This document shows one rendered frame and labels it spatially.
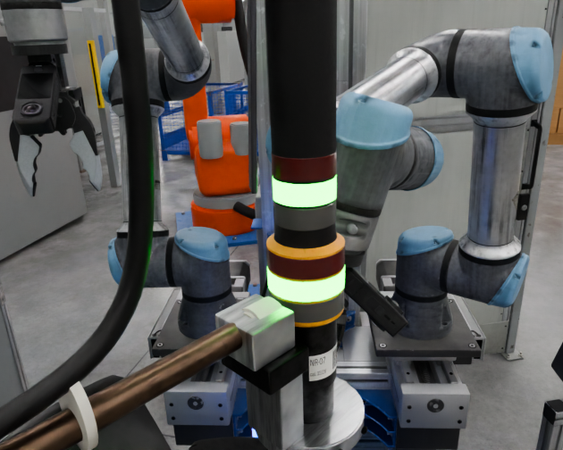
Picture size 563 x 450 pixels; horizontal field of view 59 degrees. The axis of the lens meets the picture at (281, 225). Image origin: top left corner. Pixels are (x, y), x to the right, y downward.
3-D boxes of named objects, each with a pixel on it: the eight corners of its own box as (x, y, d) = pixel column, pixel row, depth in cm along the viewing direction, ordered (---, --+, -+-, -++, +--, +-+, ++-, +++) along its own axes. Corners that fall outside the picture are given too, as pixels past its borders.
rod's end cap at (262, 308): (260, 318, 25) (288, 302, 26) (234, 304, 26) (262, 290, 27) (262, 352, 25) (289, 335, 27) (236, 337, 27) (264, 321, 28)
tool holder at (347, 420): (289, 510, 26) (282, 353, 22) (206, 440, 31) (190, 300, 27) (386, 418, 32) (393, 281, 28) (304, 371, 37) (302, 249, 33)
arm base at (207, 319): (186, 305, 128) (182, 270, 124) (245, 305, 127) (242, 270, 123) (171, 339, 114) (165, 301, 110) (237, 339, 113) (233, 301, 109)
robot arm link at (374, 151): (432, 114, 50) (398, 104, 44) (397, 214, 54) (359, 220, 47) (366, 95, 55) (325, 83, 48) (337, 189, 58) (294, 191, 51)
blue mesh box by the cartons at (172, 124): (161, 161, 722) (152, 91, 686) (197, 142, 836) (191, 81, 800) (217, 162, 699) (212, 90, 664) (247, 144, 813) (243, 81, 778)
